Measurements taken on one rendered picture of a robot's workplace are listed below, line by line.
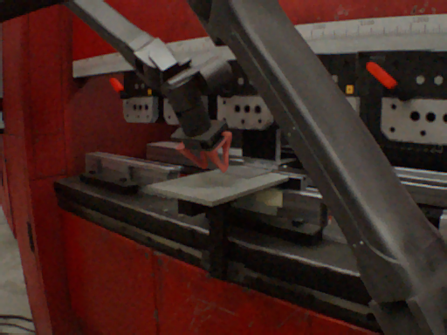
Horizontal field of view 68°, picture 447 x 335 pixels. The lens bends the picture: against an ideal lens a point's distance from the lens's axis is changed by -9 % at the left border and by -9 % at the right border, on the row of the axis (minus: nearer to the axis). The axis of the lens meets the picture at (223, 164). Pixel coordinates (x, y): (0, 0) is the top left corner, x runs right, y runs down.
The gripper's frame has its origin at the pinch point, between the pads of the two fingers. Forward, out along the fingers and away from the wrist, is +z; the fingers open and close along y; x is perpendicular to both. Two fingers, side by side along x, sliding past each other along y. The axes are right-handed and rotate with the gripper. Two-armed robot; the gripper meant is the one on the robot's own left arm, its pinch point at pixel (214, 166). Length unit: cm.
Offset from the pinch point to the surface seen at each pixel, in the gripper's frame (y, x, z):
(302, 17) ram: -12.4, -27.5, -19.6
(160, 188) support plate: 5.2, 10.7, -1.8
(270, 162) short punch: -2.1, -14.6, 10.2
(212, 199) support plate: -7.7, 9.8, -1.3
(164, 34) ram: 30.5, -27.8, -21.2
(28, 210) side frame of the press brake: 90, 21, 19
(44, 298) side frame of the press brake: 88, 39, 52
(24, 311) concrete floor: 148, 53, 88
